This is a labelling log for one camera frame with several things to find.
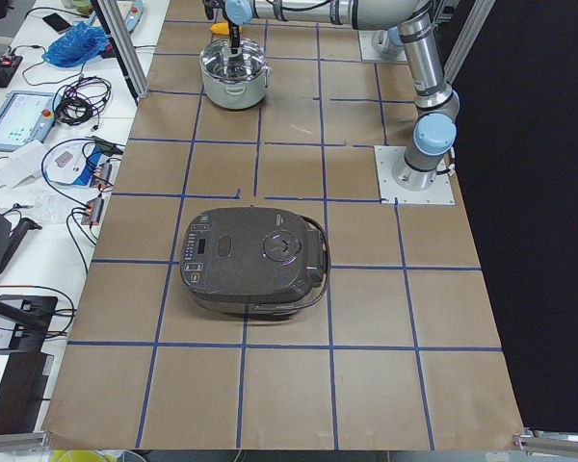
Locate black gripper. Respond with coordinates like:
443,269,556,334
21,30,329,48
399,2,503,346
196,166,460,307
228,21,243,54

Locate glass pot lid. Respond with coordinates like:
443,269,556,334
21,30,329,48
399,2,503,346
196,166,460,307
199,38,269,84

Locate pale green electric pot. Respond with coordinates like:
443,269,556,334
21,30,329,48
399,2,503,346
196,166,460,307
201,64,272,110

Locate blue plastic bag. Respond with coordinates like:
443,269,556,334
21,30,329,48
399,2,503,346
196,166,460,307
42,22,109,68

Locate black smartphone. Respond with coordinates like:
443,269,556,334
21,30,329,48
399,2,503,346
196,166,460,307
42,13,72,34

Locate white round device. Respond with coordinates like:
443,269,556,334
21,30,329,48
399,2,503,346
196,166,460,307
44,141,100,186

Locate black rice cooker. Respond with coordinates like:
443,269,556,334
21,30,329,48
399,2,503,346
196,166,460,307
180,207,331,317

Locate teach pendant tablet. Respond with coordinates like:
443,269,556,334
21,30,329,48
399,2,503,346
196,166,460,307
0,90,56,152

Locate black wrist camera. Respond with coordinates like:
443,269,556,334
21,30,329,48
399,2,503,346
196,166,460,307
202,0,224,20

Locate aluminium frame post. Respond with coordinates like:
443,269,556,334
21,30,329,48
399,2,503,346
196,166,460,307
92,0,148,104

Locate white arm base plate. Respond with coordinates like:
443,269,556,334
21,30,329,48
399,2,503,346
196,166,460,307
374,145,456,206
359,27,407,64

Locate coiled black cables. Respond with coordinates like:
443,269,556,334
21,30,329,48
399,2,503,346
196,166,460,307
55,76,113,127

